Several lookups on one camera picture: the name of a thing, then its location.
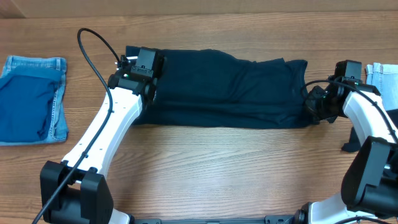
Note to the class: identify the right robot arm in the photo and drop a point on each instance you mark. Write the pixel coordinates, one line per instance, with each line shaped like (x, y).
(369, 187)

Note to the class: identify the dark navy t-shirt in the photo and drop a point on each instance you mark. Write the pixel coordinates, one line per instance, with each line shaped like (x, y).
(210, 88)

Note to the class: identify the light blue jeans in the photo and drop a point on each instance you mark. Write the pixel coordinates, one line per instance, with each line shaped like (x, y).
(384, 78)

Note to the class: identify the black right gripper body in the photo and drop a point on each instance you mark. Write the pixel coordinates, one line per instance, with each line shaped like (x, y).
(315, 104)

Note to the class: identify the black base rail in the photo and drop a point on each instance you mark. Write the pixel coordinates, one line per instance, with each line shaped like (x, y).
(268, 219)

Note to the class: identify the folded blue denim shorts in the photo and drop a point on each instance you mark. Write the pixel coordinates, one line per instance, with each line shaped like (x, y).
(53, 68)

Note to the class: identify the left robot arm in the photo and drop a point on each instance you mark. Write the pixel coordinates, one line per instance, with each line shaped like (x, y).
(75, 190)

